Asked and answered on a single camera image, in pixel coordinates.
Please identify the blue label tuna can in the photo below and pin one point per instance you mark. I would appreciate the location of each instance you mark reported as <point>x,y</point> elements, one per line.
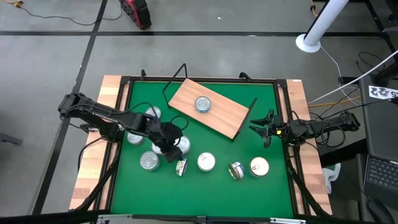
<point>154,111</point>
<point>206,161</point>
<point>202,104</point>

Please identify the white pole round base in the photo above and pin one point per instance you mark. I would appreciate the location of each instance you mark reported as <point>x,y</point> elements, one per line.
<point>323,21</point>

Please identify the white plastic bag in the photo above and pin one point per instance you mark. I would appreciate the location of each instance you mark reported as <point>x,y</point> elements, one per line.
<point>331,177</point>

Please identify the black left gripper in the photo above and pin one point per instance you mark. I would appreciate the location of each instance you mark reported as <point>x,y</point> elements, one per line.
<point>168,133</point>

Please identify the wild planet salmon can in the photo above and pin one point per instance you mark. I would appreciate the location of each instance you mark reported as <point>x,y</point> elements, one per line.
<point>236,170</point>
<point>259,166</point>

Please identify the grey-green albacore tuna can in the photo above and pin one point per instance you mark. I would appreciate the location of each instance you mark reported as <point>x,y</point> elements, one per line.
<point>135,139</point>

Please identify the white green label can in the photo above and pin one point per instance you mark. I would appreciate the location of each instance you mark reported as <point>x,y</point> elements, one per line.
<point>181,167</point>
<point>149,160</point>

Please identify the black clamp hook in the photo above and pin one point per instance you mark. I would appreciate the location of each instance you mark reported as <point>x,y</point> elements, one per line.
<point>143,74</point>
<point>245,76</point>

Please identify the black laptop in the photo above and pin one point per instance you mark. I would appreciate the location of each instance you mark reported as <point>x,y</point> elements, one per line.
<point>382,174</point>

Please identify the green table mat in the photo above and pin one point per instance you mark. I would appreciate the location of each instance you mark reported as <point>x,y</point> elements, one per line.
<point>186,196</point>

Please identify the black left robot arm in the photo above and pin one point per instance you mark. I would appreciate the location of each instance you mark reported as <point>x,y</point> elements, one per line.
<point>93,112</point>

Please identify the white paper black pattern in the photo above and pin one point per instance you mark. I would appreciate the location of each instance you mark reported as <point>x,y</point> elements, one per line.
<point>381,92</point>

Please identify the red black tool case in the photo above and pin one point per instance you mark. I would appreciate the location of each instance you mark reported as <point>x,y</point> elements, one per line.
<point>135,12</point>

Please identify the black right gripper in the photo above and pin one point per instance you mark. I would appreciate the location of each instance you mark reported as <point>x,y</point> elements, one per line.
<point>278,126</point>

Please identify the black metal table frame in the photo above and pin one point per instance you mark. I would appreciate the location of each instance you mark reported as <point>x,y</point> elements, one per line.
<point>109,186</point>

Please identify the wooden shelf black metal frame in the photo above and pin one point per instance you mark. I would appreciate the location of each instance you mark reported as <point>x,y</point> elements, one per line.
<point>217,115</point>

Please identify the grey floor bracket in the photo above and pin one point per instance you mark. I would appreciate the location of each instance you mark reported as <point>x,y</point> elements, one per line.
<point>9,139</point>

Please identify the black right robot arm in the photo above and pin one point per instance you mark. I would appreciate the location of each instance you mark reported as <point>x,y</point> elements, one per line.
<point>326,126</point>

